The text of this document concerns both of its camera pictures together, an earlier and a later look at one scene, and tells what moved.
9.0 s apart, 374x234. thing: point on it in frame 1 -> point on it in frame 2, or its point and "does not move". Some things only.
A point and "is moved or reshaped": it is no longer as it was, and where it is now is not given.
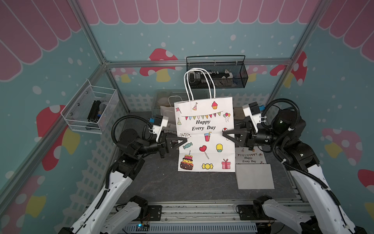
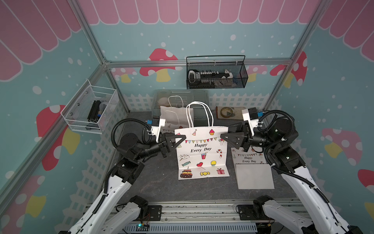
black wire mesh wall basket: [218, 71] does not move
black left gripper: [164, 143] does not move
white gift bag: [202, 121] is moved or reshaped
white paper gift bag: [252, 172] does not move
